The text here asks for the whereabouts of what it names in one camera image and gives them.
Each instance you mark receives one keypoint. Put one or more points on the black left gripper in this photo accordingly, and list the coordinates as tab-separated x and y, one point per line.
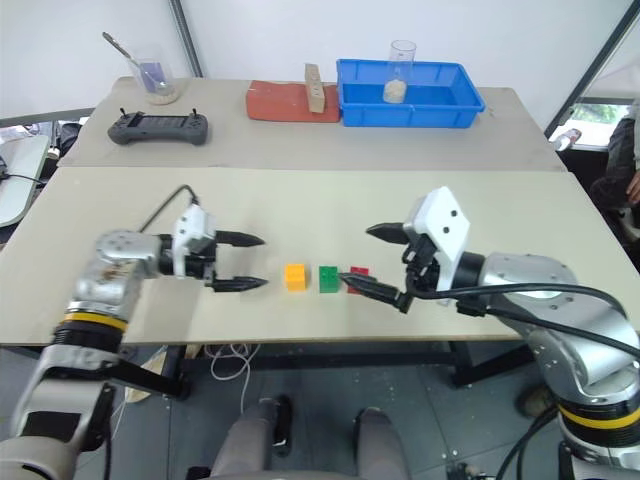
197	266

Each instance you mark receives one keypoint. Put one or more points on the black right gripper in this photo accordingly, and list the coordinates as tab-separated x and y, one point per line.
422	270

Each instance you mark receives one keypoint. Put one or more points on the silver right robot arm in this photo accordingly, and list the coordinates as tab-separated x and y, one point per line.
550	350

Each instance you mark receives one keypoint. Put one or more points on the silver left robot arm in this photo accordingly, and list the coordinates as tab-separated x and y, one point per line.
115	280

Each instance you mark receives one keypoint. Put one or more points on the red toy cube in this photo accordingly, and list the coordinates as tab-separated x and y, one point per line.
361	271

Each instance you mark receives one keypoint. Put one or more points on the yellow toy cube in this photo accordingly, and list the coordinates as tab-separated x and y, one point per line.
295	277

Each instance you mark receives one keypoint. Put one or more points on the green toy cube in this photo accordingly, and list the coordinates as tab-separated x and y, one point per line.
329	280

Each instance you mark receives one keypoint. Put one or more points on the blue plastic bin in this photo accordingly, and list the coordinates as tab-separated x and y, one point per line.
415	107

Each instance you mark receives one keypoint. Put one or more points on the grey handheld controller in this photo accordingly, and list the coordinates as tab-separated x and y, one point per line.
160	127

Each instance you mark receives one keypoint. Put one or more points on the red rubber mat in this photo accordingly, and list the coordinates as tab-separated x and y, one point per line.
280	102

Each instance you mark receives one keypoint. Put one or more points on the grey robot left leg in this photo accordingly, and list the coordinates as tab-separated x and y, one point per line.
250	440

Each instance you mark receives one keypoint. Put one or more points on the grey robot leg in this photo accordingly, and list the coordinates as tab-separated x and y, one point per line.
382	445
250	440

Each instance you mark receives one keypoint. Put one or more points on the round beige coaster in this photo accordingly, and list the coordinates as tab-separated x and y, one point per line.
162	99

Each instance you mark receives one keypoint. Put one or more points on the wooden block with holes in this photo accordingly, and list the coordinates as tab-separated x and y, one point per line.
315	90

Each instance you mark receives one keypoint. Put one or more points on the grey robot right leg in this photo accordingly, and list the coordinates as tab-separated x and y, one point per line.
382	445

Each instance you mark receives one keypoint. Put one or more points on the tall clear glass beaker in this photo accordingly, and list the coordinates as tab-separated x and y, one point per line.
400	70

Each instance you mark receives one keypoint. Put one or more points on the brown shoe on floor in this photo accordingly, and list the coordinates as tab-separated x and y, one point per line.
535	400

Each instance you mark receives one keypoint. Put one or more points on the glass cup with purple liquid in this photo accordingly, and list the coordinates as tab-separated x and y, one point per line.
157	72

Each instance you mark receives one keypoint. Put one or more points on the white object on windowsill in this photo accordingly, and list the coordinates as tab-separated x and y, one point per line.
567	139

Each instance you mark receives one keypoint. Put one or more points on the grey side desk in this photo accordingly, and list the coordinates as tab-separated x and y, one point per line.
20	165

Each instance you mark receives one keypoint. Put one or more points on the metal spoon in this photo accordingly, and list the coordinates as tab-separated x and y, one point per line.
117	44

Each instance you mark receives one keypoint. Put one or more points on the seated bystander in dark clothes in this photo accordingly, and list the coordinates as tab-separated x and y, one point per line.
617	160

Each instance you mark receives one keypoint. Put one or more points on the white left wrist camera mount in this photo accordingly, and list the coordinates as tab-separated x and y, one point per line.
192	222

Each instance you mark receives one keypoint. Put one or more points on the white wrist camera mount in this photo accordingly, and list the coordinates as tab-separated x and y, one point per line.
192	222
447	225

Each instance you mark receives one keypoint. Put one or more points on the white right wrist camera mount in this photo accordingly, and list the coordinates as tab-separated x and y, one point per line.
447	225

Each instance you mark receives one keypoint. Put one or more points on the black metal table frame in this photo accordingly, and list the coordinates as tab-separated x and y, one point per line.
350	358

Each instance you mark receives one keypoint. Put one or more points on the grey slanted metal post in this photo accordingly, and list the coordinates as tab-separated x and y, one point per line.
187	40

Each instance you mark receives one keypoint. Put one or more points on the dark slanted window frame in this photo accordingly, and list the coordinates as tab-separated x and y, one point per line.
590	65

